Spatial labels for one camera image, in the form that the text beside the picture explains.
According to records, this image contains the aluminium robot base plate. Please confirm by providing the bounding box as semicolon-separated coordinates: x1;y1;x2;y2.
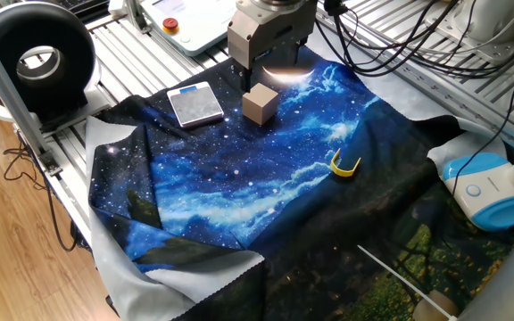
426;0;514;66

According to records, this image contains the black round ring lamp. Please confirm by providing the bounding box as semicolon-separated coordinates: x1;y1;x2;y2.
0;1;112;126

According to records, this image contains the aluminium frame post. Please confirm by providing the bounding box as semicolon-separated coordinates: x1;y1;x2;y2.
122;0;153;35
0;15;64;177

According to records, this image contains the white teach pendant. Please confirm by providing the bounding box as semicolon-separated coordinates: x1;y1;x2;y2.
139;0;240;57

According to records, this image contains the white zip tie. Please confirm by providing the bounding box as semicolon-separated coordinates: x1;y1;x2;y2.
357;243;459;321

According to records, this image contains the tan wooden cube block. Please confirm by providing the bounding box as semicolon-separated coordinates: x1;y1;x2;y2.
242;82;280;127

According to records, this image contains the black floor cable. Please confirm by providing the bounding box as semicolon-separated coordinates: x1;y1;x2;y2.
2;133;79;253

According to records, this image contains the tan wooden piece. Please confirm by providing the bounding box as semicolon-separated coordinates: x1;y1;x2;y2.
411;289;460;321

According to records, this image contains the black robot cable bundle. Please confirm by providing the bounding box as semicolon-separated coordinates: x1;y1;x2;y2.
314;0;514;81

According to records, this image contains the grey Schunk gripper body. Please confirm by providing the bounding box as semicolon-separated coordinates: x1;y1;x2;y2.
227;3;319;70

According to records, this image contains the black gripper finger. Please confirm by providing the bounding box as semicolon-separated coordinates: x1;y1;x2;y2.
295;37;309;63
238;65;253;94

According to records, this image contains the yellow U-shaped plastic clip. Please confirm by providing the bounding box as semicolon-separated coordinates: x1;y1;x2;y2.
329;148;362;178

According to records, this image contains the silver digital pocket scale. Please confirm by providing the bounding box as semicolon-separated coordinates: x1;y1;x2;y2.
166;80;225;129

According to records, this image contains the galaxy print cloth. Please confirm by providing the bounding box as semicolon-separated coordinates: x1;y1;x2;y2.
85;44;514;321

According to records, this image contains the black keyboard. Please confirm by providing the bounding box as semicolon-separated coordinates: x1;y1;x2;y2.
54;0;111;21

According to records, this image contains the white and blue desk lamp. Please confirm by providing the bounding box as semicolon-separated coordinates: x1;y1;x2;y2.
442;152;514;233

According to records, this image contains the thin black lamp cable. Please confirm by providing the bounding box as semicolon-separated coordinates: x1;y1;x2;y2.
451;53;514;197

